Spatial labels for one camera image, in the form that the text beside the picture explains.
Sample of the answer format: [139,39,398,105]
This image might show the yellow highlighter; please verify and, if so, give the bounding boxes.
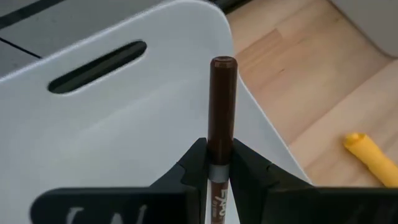
[343,132,398,188]

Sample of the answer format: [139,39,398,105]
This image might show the brown Expo dry-erase marker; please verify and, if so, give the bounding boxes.
[206,55,239,224]

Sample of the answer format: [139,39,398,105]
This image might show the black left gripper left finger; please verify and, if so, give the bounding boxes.
[30,138,208,224]

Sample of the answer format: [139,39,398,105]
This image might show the white plastic bin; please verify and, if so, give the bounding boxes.
[0,0,312,224]

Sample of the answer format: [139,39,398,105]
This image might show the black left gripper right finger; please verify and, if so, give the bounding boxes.
[229,138,398,224]

